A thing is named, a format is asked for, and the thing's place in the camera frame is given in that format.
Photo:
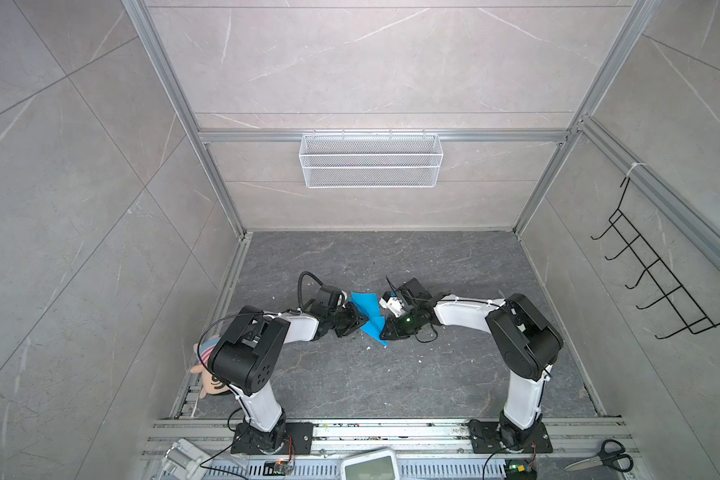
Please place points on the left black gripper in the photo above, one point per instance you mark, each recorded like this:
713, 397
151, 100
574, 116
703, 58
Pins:
358, 319

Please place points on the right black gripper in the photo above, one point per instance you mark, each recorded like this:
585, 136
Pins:
395, 333

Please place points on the blue square paper sheet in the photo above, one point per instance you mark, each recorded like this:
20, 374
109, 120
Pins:
367, 304

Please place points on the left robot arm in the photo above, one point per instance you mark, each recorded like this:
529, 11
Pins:
242, 360

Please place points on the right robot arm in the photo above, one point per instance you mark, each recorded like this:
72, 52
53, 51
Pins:
527, 342

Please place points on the plush doll toy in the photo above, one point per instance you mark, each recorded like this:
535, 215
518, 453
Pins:
210, 385

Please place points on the white display device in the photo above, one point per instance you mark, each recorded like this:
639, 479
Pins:
380, 464

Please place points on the small orange circuit board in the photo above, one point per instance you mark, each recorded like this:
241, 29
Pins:
278, 468

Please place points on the small green circuit board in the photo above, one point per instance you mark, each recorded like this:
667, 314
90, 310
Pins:
520, 470

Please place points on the white clamp device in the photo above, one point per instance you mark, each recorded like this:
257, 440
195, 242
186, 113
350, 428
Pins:
184, 461

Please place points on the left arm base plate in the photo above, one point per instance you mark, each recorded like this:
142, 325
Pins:
285, 438

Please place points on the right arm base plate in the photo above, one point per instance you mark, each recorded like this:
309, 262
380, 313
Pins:
503, 436

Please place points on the white wire mesh basket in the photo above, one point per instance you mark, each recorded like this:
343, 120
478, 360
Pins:
391, 160

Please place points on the black handled scissors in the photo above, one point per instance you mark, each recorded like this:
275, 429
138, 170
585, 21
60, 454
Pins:
612, 454

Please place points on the black wire hook rack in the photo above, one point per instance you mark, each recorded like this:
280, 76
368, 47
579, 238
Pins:
671, 291

